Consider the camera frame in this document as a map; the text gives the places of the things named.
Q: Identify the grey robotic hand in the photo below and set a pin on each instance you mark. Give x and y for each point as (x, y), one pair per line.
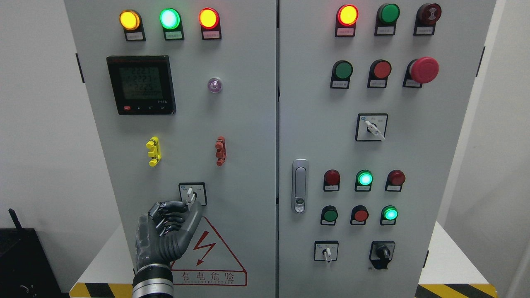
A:
(165, 232)

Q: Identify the white rotary light switch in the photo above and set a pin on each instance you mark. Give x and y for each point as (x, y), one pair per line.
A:
(196, 190)

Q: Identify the black silver robot forearm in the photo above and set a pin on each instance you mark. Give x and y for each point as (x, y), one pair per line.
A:
(153, 281)

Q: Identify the yellow indicator light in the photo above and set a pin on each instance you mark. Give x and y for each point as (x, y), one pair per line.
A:
(132, 25)

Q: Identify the red high voltage warning sticker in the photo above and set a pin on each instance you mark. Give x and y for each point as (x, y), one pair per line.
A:
(208, 261)

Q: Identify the yellow terminal clip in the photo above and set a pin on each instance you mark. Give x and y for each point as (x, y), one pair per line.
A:
(154, 152)

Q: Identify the red terminal clip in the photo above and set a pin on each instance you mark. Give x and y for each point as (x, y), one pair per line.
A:
(220, 147)

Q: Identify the black box with antenna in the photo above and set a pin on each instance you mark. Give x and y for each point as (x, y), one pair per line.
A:
(24, 268)

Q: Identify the left grey cabinet door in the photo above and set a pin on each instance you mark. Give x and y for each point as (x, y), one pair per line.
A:
(241, 194)

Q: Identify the grey cabinet door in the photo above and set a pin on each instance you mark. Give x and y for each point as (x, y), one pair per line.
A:
(241, 194)
(319, 123)

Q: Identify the black digital power meter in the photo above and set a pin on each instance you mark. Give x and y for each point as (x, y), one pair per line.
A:
(142, 85)

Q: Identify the clear small lamp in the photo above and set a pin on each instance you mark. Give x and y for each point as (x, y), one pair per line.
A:
(215, 85)

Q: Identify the green push button lower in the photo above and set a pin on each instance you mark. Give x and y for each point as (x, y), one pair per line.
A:
(328, 215)

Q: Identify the dark red indicator left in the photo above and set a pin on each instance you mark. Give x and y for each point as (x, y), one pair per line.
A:
(331, 180)

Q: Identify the dark red indicator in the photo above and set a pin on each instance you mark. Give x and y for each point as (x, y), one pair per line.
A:
(331, 180)
(395, 181)

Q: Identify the red push button lower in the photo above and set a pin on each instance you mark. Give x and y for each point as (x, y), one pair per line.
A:
(359, 215)

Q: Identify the red push button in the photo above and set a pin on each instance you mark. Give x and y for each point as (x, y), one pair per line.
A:
(379, 71)
(359, 215)

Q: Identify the green lit indicator middle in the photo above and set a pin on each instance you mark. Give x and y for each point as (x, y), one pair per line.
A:
(363, 181)

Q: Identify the green indicator light top left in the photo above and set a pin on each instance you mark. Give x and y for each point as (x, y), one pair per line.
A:
(171, 23)

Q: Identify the red indicator light top left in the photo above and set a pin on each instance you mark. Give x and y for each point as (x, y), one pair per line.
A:
(210, 24)

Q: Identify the green lit push button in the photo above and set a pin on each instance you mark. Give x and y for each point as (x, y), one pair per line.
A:
(389, 214)

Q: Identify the dark red indicator right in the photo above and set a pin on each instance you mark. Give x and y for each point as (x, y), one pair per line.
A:
(395, 181)

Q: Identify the green push button upper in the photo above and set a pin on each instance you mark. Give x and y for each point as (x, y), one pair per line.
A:
(341, 73)

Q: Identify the right grey cabinet door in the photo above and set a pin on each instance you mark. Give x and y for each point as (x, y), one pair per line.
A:
(319, 123)

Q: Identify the red push button upper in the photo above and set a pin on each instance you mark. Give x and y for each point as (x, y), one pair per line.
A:
(379, 71)

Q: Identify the red lit indicator right door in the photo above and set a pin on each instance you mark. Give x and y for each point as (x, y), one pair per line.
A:
(345, 22)

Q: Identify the white platform with hazard stripes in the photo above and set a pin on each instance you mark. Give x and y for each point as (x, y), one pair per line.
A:
(448, 273)

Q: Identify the red emergency stop button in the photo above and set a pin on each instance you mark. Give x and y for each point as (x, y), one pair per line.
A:
(421, 71)

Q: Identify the green unlit indicator top right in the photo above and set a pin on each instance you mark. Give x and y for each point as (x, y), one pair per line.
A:
(386, 18)

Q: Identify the dark red buzzer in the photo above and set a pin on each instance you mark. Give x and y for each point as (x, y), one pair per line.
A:
(426, 19)

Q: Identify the silver door handle lock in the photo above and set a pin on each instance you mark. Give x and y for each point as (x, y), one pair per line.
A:
(299, 185)

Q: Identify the white selector switch lower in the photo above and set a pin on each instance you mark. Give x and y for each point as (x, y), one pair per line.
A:
(325, 251)

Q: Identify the white selector switch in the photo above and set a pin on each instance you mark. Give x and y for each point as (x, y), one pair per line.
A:
(371, 127)
(325, 251)

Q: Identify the black knob selector switch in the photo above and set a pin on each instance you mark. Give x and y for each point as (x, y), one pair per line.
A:
(381, 254)

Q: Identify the white selector switch upper right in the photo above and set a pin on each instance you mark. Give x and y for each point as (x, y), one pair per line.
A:
(371, 127)

